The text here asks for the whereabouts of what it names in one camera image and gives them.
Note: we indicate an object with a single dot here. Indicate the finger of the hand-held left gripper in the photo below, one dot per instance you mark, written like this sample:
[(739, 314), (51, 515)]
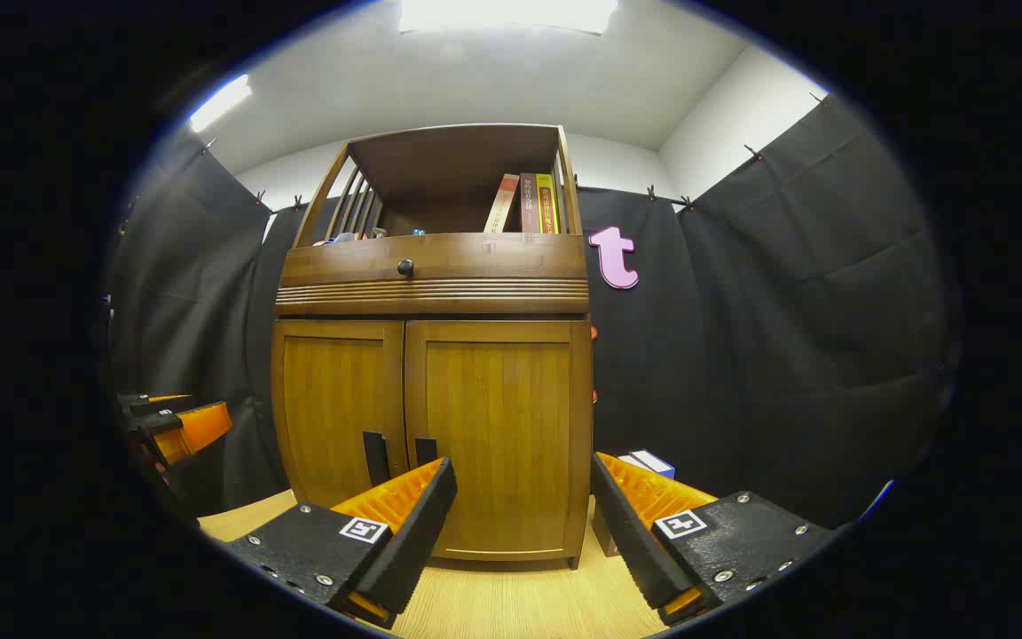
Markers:
[(156, 401), (200, 430)]

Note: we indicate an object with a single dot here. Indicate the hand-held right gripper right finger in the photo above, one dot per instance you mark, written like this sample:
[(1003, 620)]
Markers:
[(635, 550)]

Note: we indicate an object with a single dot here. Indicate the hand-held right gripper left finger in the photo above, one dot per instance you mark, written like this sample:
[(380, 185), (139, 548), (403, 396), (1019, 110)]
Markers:
[(409, 550)]

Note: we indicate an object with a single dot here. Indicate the wooden shoe cabinet door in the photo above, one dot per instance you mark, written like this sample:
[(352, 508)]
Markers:
[(334, 399), (502, 417)]

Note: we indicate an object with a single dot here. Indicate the wooden double-door shoe cabinet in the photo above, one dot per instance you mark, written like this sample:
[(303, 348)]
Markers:
[(440, 160)]

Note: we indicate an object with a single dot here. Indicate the white and blue box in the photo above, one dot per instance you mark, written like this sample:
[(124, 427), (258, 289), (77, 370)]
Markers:
[(653, 461)]

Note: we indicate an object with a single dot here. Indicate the blue and white small item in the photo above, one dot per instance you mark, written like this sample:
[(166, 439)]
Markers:
[(344, 237)]

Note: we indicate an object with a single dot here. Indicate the black backdrop cloth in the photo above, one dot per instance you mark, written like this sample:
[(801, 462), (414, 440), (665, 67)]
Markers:
[(786, 355)]

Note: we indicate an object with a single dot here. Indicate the wooden drawer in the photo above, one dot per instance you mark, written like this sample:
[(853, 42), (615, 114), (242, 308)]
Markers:
[(493, 257)]

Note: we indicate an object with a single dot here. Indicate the small ceiling light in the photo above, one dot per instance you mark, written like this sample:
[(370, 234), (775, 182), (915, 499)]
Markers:
[(220, 102)]

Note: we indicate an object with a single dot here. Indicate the yellow book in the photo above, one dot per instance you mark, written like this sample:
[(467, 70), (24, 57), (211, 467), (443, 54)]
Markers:
[(547, 204)]

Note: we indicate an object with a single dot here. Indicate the red and white book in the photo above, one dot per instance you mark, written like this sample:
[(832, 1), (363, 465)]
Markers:
[(502, 204)]

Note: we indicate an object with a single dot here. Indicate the maroon book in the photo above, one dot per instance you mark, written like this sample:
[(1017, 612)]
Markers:
[(529, 204)]

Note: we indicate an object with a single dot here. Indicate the large ceiling light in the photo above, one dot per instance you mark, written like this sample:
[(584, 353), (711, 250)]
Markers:
[(511, 13)]

